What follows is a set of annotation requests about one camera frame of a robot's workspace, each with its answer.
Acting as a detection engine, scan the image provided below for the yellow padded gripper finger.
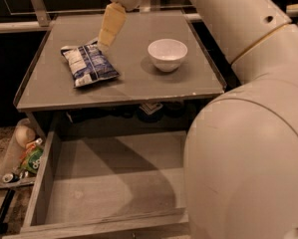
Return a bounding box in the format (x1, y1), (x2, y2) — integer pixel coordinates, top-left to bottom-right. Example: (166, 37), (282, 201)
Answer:
(98, 3), (127, 52)

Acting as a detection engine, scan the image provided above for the blue chip bag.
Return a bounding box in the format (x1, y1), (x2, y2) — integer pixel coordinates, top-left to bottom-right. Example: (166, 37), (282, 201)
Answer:
(60, 38), (120, 88)

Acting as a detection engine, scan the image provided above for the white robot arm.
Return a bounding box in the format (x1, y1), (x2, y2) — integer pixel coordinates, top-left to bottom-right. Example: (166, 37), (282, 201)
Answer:
(183, 0), (298, 239)

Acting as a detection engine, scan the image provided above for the grey cabinet with flat top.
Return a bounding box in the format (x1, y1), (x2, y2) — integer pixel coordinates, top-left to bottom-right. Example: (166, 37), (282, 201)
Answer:
(14, 21), (226, 129)

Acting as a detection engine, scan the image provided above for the open grey wooden drawer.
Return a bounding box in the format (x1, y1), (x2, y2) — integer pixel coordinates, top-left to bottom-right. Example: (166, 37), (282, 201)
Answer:
(4, 118), (189, 239)

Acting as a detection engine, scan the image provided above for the white ceramic bowl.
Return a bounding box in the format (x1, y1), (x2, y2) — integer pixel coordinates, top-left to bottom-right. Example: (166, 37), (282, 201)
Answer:
(148, 39), (188, 73)

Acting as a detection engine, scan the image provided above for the metal railing bar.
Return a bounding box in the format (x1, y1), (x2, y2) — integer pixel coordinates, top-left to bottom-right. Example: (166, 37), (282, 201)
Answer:
(0, 0), (201, 35)

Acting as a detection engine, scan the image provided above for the beige round ball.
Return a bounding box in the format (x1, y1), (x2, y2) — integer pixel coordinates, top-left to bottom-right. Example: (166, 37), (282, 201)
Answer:
(15, 125), (36, 148)

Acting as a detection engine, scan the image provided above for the green snack package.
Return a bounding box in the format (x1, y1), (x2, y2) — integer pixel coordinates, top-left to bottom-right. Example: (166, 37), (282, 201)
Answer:
(20, 146), (43, 174)

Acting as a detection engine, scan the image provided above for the black cart leg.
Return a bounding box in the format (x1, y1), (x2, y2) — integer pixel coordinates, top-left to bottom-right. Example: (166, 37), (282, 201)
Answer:
(0, 189), (15, 235)

